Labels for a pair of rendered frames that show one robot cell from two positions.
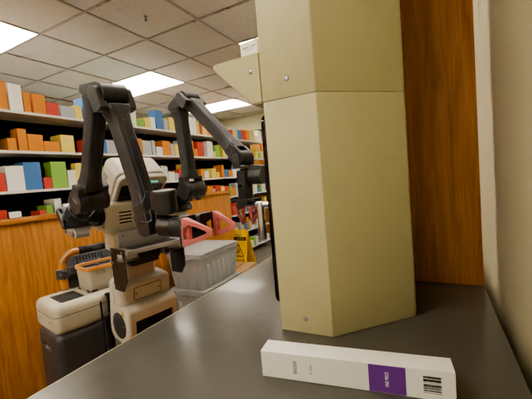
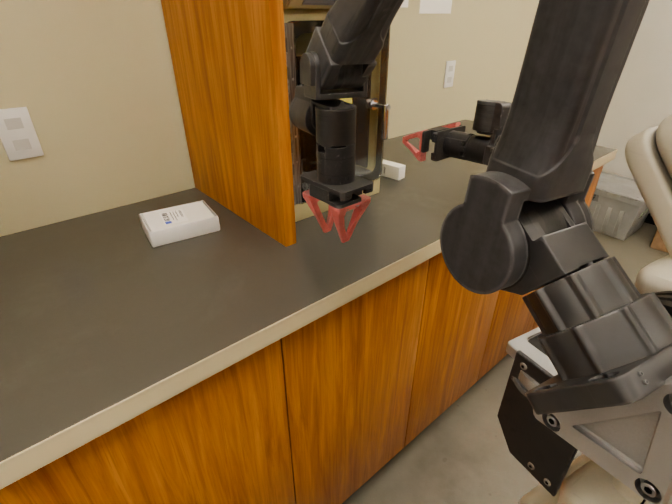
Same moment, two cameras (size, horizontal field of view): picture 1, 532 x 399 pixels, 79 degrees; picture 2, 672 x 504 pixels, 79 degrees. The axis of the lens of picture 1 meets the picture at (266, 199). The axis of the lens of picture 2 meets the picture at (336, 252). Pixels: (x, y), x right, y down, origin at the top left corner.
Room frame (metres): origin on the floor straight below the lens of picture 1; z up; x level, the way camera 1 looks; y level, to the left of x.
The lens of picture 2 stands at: (1.76, 0.29, 1.40)
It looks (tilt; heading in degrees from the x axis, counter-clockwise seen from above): 30 degrees down; 202
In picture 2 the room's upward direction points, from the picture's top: straight up
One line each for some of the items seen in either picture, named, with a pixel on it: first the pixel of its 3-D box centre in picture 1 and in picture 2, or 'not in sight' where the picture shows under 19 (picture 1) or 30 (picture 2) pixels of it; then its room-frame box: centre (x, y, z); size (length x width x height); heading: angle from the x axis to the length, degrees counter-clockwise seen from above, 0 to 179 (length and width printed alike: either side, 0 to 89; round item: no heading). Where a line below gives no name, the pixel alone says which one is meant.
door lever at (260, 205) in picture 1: (267, 219); (380, 119); (0.72, 0.00, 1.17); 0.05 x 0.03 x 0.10; 62
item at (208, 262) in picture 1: (205, 263); not in sight; (3.04, 0.63, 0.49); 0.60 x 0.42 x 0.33; 152
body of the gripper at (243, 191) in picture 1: (245, 193); (335, 166); (1.22, 0.08, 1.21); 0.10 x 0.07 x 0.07; 62
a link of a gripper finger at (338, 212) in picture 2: (245, 212); (339, 212); (1.22, 0.08, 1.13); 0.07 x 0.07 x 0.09; 62
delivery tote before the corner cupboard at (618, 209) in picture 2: not in sight; (601, 202); (-1.64, 1.11, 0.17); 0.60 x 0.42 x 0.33; 60
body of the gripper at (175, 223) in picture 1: (187, 226); (457, 144); (0.83, 0.21, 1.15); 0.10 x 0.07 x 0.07; 152
